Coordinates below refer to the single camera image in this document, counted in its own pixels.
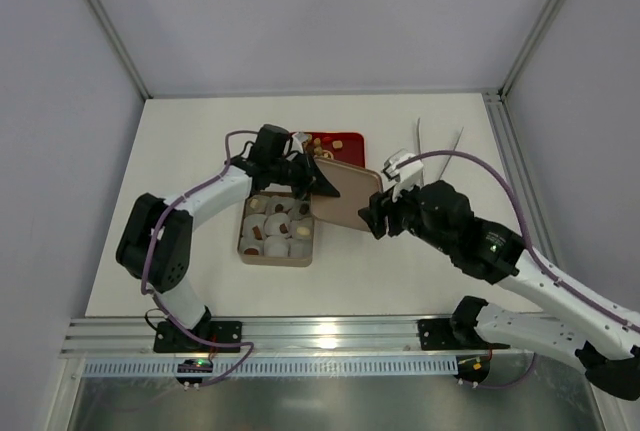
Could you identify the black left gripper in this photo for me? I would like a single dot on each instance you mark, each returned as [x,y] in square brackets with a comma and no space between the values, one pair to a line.
[306,174]

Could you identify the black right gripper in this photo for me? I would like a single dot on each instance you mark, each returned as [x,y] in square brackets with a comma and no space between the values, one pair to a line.
[388,215]

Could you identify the gold tin lid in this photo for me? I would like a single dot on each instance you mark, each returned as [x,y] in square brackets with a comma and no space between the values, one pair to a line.
[355,185]

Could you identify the gold tin box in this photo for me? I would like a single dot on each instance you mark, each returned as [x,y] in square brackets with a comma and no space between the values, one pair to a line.
[276,249]

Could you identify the brown bar chocolate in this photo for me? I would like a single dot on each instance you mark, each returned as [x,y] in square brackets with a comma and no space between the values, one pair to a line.
[257,233]

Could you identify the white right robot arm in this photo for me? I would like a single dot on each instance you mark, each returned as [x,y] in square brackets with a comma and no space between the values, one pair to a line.
[584,331]

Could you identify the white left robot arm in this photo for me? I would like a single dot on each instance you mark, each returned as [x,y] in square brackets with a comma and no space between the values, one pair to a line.
[155,247]

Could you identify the red chocolate tray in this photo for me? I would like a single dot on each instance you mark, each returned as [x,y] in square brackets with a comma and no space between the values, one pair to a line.
[346,147]

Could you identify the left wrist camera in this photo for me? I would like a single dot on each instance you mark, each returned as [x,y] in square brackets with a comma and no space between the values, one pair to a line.
[301,137]

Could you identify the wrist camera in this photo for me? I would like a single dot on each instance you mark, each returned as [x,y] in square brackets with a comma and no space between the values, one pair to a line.
[301,137]
[403,172]

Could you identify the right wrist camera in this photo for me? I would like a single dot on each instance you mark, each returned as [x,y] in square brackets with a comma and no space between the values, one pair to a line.
[403,172]

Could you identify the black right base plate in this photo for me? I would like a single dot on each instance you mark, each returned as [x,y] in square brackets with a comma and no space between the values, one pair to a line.
[436,334]

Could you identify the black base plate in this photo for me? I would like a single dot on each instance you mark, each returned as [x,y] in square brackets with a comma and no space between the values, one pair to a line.
[221,337]
[436,334]

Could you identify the slotted cable duct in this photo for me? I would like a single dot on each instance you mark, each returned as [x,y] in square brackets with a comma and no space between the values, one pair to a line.
[272,366]

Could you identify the aluminium side rail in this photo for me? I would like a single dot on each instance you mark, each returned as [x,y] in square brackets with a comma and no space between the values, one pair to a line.
[518,174]

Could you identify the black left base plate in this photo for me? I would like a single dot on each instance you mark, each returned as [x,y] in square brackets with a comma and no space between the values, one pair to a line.
[221,337]

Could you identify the aluminium mounting rail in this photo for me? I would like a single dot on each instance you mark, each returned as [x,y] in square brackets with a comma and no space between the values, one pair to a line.
[102,337]

